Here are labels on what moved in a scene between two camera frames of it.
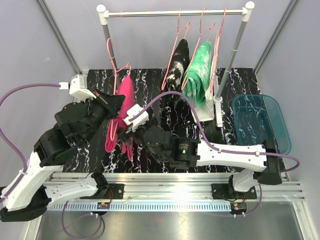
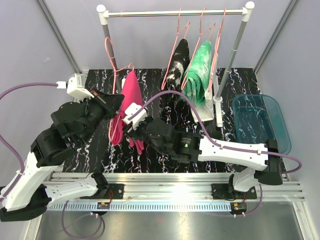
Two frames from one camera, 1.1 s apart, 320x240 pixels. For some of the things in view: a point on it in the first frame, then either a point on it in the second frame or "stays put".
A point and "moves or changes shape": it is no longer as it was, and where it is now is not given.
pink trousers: (125, 146) moves or changes shape
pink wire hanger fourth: (217, 48) stays put
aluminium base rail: (188, 186) stays put
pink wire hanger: (114, 129) → (115, 68)
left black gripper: (112, 103) stays put
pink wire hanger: (178, 32) stays put
